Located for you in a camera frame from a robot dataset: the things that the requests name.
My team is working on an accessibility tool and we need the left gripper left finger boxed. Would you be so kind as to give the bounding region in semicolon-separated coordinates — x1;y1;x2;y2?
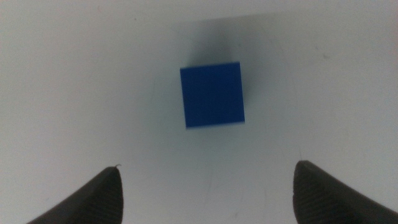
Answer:
26;164;124;224

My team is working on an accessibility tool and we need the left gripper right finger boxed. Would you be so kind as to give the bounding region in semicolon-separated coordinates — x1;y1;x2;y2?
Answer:
292;160;398;224

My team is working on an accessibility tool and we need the blue cube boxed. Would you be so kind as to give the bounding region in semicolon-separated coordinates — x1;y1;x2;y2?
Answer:
179;61;246;129

